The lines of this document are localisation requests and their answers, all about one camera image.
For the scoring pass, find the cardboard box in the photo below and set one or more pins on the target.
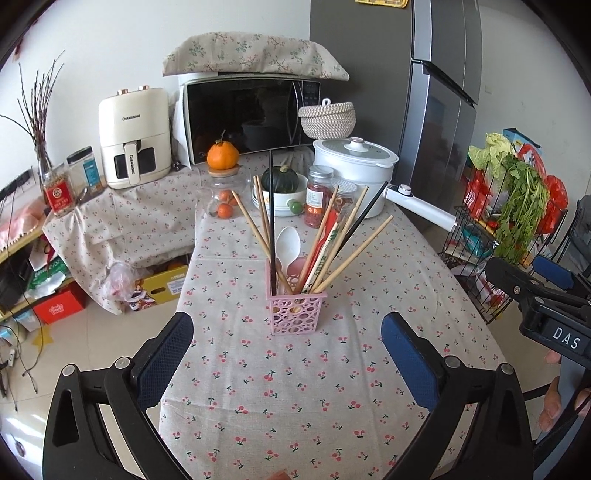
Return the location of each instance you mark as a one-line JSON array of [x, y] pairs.
[[168, 284]]

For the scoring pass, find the white power strip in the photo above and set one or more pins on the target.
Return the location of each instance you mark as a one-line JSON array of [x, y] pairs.
[[18, 182]]

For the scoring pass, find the glass vase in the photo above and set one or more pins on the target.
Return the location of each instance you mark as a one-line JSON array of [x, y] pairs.
[[46, 168]]

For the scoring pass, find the light wooden chopstick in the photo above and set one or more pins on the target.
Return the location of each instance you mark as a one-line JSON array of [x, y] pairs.
[[254, 228], [360, 244], [266, 207], [260, 207]]

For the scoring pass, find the person's right hand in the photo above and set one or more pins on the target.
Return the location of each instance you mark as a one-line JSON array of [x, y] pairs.
[[550, 406]]

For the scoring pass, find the cherry print shelf cover cloth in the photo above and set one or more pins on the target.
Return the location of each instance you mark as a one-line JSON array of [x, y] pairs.
[[129, 221]]

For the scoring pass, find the white air fryer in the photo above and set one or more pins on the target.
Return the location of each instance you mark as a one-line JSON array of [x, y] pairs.
[[134, 134]]

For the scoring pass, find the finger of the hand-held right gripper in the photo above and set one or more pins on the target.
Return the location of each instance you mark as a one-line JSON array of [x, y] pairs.
[[505, 277], [554, 272]]

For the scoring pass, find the green and white bag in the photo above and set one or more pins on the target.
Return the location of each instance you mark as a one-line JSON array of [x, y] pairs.
[[46, 277]]

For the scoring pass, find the clear glass jar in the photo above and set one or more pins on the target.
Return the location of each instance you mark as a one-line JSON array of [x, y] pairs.
[[221, 184]]

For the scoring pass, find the yellow item on refrigerator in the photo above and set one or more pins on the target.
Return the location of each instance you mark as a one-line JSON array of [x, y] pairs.
[[383, 3]]

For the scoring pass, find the napa cabbage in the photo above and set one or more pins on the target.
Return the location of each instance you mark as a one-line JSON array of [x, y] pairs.
[[489, 154]]

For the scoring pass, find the red plastic bag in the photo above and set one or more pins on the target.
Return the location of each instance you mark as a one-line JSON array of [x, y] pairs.
[[556, 198]]

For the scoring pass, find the chopsticks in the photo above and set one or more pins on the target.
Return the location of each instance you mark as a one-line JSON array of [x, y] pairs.
[[330, 244]]

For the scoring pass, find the spice jar with dried rings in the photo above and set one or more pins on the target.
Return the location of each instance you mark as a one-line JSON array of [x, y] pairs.
[[345, 198]]

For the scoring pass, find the leafy green herbs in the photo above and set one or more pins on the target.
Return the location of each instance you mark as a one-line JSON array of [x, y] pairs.
[[521, 207]]

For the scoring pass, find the clear plastic bag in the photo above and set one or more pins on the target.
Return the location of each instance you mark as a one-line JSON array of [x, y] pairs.
[[122, 281]]

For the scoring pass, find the black microwave oven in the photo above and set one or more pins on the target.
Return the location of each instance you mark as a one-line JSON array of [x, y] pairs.
[[240, 115]]

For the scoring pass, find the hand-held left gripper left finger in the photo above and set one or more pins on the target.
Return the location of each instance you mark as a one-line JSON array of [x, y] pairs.
[[168, 355]]

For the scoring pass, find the small orange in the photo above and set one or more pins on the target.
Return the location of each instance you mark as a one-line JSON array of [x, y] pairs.
[[225, 195], [225, 211]]

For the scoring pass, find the blue box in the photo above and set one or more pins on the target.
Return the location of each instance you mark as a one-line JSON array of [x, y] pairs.
[[526, 147]]

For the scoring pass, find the red box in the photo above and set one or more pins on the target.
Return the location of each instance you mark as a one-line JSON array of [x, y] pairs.
[[57, 307]]

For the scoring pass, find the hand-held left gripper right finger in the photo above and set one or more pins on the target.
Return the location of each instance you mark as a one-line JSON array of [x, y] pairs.
[[408, 360]]

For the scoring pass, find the grey refrigerator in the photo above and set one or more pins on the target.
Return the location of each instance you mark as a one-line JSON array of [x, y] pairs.
[[369, 69]]

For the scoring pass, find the large orange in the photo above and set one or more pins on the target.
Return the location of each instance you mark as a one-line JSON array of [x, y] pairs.
[[223, 156]]

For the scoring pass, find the pink cloth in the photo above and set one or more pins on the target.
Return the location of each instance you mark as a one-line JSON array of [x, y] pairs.
[[18, 221]]

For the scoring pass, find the dry twigs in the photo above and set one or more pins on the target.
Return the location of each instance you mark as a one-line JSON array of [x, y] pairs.
[[34, 115]]

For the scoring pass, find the pink perforated utensil holder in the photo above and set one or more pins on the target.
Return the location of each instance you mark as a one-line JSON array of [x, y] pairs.
[[295, 316]]

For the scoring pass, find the container with blue label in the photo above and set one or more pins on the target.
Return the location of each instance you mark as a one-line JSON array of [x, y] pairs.
[[90, 173]]

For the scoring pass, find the jar with red label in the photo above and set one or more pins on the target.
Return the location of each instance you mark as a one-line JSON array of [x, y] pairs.
[[57, 196]]

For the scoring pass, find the red snack bag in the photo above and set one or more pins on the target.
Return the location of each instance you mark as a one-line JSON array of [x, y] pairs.
[[475, 194]]

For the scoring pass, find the brown wooden chopstick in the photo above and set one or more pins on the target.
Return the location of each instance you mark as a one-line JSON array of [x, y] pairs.
[[328, 217]]

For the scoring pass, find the dark green pumpkin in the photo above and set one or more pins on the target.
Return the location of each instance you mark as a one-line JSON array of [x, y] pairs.
[[277, 180]]

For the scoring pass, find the black chopstick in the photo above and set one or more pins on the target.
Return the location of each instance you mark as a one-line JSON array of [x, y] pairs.
[[358, 205], [272, 207], [369, 205]]

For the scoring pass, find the white plastic spoon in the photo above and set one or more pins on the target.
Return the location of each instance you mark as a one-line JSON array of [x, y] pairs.
[[287, 244]]

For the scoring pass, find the floral cloth cover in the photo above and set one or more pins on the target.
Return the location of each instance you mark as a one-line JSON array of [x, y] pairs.
[[254, 53]]

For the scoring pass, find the spice jar with red contents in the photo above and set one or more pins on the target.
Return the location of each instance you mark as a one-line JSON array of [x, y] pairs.
[[316, 203]]

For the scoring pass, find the white bowl with green print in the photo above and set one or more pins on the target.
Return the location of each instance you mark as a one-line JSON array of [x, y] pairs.
[[281, 207]]

